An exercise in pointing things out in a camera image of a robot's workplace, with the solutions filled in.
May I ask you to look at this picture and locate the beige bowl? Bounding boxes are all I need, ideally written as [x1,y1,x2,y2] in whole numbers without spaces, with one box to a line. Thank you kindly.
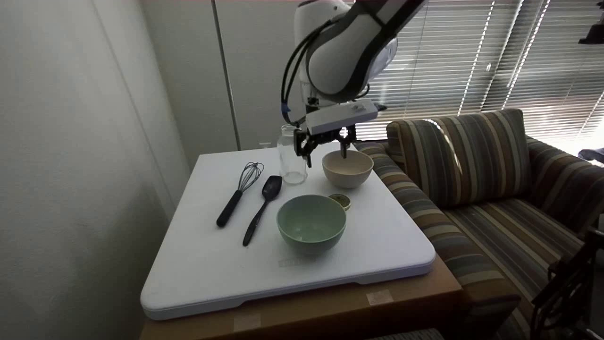
[321,149,374,190]

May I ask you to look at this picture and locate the black-handled wire whisk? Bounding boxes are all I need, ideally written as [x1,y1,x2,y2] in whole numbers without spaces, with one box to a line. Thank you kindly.
[216,161,265,229]

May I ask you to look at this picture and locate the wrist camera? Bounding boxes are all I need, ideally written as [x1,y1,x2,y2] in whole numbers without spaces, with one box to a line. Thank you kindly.
[305,98,379,136]

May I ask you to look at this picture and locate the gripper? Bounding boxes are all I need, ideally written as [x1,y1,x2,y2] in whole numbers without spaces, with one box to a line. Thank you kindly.
[293,126,358,169]

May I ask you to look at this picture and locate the clear glass jar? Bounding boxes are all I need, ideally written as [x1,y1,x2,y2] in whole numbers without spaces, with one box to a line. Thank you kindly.
[277,124,309,185]

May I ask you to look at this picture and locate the white plastic tray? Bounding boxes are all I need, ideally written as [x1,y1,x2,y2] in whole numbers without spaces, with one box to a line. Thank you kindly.
[140,142,436,321]

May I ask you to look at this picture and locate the piece of tape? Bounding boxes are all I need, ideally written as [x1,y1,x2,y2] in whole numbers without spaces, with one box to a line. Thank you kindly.
[366,289,394,306]

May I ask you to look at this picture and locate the black stand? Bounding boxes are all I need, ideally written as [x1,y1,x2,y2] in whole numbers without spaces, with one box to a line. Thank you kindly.
[529,226,604,340]

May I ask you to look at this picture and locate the black plastic spoon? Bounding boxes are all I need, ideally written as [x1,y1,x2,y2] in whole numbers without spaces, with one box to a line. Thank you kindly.
[242,175,283,247]

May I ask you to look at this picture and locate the window blinds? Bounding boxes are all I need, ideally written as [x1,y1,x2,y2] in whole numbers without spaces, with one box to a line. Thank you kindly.
[353,0,604,156]

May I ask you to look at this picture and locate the round gold jar lid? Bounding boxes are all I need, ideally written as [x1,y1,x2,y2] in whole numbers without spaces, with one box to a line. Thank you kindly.
[328,193,352,212]

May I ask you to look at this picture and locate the camera on mount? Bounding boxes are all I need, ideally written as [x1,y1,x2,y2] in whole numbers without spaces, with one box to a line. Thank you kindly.
[578,13,604,46]

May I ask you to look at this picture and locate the green bowl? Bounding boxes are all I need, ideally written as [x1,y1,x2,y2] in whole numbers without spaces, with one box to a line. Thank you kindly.
[276,194,347,256]

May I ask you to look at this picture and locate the striped sofa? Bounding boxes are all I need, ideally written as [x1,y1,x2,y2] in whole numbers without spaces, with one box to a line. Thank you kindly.
[353,108,604,340]

